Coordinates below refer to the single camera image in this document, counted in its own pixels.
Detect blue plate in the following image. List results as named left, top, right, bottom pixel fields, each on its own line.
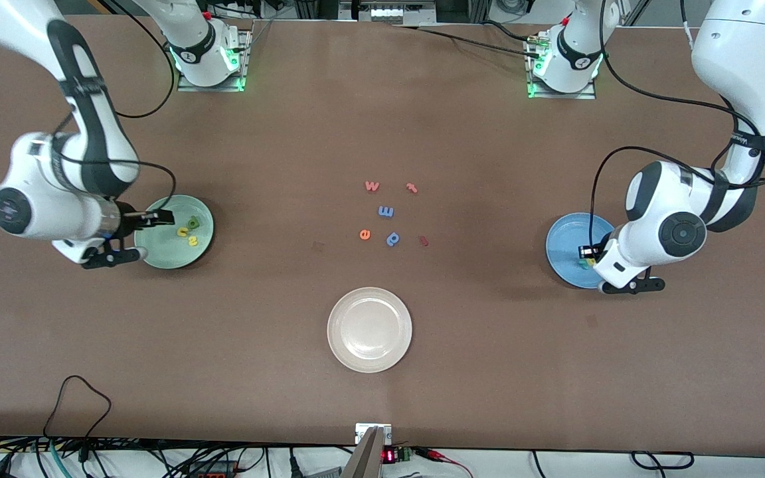
left=546, top=212, right=616, bottom=289

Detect grey connector block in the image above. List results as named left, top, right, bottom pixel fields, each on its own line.
left=339, top=0, right=436, bottom=24

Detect silver clamp plate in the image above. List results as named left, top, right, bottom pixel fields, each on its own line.
left=355, top=423, right=393, bottom=445

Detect white plate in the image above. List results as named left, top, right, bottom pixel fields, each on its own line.
left=327, top=287, right=413, bottom=374

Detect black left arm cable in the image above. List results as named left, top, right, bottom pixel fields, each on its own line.
left=588, top=0, right=765, bottom=253

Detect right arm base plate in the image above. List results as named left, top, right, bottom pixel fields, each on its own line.
left=177, top=27, right=252, bottom=92

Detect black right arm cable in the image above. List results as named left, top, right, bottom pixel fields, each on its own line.
left=54, top=0, right=177, bottom=216

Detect grey metal bar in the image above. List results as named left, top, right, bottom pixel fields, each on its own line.
left=341, top=427, right=386, bottom=478

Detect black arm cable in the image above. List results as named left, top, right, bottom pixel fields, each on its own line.
left=54, top=0, right=177, bottom=216
left=588, top=0, right=765, bottom=253

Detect red clip leads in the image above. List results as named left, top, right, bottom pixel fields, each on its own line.
left=416, top=447, right=473, bottom=477

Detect black looped table cable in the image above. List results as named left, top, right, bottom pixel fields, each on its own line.
left=43, top=375, right=112, bottom=444

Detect green plate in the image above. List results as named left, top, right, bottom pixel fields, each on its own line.
left=134, top=195, right=214, bottom=270

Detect black cable across table edge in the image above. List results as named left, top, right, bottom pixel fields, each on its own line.
left=389, top=23, right=543, bottom=58

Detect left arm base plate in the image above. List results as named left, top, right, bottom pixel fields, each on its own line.
left=525, top=33, right=597, bottom=100

